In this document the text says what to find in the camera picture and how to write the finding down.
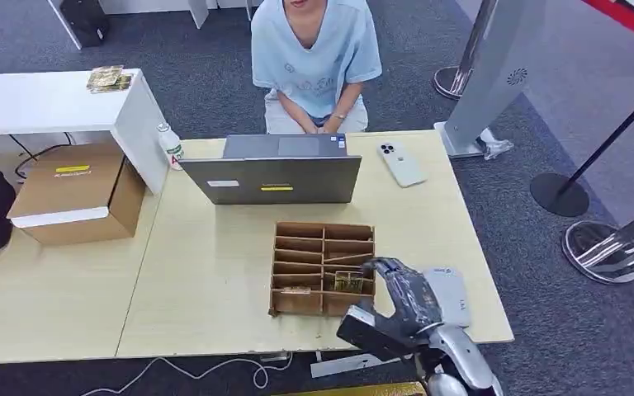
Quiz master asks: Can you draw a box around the white side table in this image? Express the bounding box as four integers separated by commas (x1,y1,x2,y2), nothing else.
0,68,170,196

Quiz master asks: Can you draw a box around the chrome stanchion with round base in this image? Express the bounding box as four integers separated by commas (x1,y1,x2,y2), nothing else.
432,0,499,101
561,199,634,285

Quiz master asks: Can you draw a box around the white strip on floor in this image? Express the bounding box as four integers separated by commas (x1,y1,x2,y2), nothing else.
310,351,401,380

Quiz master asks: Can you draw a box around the gold foil card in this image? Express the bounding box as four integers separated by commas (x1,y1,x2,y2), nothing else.
334,271,365,294

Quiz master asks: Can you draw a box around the black cable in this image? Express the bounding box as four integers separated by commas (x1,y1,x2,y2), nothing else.
8,132,75,180

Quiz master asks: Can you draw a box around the white floor cable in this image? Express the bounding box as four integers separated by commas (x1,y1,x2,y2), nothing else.
78,351,295,396

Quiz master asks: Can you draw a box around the wooden card box with slots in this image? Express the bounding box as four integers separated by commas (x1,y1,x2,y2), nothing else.
267,221,377,318

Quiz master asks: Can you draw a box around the red barrier belt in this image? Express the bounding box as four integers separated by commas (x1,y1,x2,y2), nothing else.
581,0,634,50

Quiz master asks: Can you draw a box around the white plastic bottle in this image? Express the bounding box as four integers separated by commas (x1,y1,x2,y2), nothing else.
156,122,186,172

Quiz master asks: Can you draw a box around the cardboard box with yellow tape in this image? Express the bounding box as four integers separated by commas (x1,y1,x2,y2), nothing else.
7,143,148,247

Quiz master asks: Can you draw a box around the grey kiosk stand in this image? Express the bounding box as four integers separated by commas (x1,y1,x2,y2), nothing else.
433,0,549,160

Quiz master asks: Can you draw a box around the grey laptop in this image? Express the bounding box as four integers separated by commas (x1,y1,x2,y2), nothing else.
179,134,363,206

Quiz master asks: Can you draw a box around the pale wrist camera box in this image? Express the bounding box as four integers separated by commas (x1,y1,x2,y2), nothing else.
422,266,471,329

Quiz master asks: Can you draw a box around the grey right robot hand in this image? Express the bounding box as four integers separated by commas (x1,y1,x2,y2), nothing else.
336,257,445,362

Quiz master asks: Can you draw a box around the stack of gold cards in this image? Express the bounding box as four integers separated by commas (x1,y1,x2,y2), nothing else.
86,64,134,95

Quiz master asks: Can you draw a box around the person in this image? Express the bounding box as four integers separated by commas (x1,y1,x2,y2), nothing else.
250,0,383,135

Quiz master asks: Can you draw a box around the black stanchion with round base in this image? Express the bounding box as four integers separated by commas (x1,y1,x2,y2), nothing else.
529,76,634,219

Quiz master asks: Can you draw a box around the white smartphone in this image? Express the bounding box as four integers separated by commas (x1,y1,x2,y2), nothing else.
376,142,428,189

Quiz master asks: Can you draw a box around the clear plastic bag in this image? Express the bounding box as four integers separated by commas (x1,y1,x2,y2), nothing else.
480,127,515,161

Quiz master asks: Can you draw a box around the black computer tower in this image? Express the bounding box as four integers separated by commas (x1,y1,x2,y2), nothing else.
59,0,111,50

